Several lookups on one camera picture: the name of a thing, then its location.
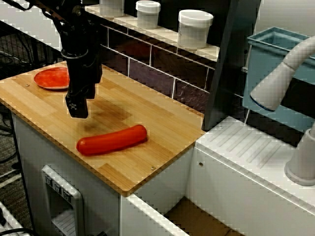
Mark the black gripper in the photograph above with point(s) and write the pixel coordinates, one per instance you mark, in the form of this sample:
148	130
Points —
82	71

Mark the red toy sausage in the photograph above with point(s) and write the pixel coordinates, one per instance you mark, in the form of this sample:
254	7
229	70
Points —
112	140

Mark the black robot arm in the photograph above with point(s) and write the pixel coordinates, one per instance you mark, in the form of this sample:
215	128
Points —
73	22

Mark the red plate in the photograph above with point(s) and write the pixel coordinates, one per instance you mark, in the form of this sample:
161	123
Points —
53	78

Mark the dark tile backsplash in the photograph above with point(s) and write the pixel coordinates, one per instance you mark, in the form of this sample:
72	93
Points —
152	64

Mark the small white lidded jar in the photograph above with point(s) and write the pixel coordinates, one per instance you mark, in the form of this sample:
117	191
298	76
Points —
148	14
112	7

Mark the large white lidded jar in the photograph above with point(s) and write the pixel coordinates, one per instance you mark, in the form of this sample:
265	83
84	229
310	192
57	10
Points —
195	28

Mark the black upright panel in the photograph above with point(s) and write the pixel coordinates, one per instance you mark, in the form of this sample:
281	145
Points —
231	61

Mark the white toy kitchen unit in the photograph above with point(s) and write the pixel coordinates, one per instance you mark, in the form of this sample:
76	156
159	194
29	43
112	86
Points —
221	172

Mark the teal plastic bin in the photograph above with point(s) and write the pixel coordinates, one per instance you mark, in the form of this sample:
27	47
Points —
268	73

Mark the grey toy faucet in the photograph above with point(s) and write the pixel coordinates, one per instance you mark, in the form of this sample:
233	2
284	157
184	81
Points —
278	81

